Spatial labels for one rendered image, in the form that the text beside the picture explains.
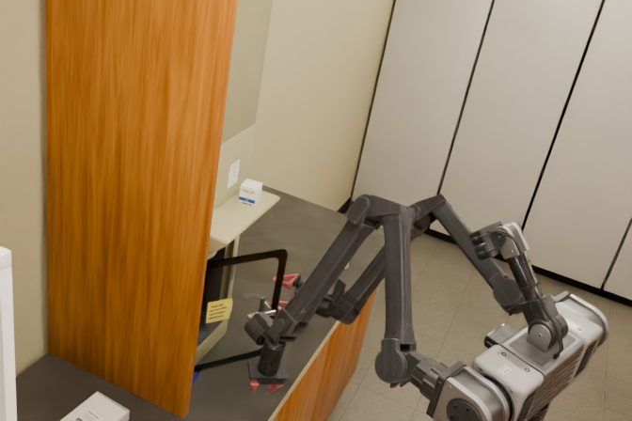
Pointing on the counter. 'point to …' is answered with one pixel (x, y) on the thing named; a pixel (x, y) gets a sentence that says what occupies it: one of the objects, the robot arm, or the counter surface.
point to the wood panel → (134, 155)
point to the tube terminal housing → (240, 146)
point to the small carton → (250, 193)
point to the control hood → (235, 219)
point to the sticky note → (218, 310)
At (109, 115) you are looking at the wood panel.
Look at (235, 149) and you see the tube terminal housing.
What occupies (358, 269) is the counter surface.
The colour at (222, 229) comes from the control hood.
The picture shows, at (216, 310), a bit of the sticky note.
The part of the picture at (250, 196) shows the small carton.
